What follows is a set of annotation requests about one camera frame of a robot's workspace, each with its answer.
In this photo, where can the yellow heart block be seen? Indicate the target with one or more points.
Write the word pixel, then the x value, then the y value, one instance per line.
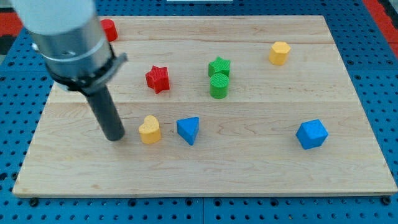
pixel 149 130

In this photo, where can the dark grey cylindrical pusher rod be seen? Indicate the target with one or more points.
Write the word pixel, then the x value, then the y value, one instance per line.
pixel 102 105

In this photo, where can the light wooden board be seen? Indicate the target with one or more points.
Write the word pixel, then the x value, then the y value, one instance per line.
pixel 246 144

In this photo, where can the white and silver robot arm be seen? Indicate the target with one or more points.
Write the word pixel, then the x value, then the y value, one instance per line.
pixel 76 52

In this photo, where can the black clamp mount bracket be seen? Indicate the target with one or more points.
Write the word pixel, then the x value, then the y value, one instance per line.
pixel 88 83

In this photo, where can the blue cube block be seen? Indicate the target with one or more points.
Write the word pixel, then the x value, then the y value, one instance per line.
pixel 311 134

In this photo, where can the blue triangle block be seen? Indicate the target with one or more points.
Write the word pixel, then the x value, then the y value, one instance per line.
pixel 188 129

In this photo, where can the green cylinder block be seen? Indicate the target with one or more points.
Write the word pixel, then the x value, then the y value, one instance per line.
pixel 219 85

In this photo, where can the red star block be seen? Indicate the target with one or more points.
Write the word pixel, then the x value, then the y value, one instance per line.
pixel 158 79

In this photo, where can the red cylinder block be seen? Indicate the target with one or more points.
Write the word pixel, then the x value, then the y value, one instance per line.
pixel 109 28

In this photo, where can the yellow hexagon block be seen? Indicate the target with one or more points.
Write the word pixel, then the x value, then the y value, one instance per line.
pixel 279 53

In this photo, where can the green star block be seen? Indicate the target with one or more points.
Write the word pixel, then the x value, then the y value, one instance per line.
pixel 219 65

